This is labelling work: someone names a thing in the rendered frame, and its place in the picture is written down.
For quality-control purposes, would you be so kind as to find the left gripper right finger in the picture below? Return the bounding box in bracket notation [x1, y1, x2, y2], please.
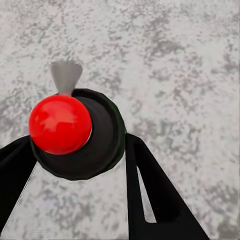
[125, 133, 210, 240]

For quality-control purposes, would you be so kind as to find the insectifuge atomizer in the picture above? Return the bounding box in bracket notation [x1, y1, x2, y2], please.
[28, 60, 126, 181]

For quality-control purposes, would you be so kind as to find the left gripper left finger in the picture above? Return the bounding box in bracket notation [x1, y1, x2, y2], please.
[0, 135, 38, 233]

